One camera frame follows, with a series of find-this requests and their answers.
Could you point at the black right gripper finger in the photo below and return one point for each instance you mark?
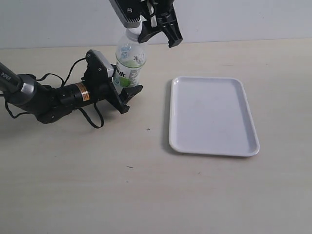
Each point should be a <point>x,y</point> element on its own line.
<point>171,30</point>
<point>148,32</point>

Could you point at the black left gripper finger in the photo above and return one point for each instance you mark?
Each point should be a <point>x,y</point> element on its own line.
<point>128,93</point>

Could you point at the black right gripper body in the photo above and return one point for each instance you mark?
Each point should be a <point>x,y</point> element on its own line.
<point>158,13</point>

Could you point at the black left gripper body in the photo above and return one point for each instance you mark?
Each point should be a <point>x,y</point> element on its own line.
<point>100,87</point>

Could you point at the clear plastic drink bottle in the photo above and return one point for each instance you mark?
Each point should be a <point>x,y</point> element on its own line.
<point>130,58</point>

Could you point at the white bottle cap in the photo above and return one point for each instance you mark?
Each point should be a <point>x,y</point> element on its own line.
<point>133,33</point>

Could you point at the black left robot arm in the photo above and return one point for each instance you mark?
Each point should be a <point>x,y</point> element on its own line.
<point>24,94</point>

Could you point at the white rectangular plastic tray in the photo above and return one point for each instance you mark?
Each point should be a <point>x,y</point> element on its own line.
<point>211,116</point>

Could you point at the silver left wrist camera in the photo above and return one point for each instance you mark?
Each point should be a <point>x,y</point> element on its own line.
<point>101,62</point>

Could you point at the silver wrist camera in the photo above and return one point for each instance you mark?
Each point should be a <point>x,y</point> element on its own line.
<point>128,12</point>
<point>101,62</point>

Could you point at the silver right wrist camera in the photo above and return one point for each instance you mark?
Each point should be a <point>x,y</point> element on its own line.
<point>128,12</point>

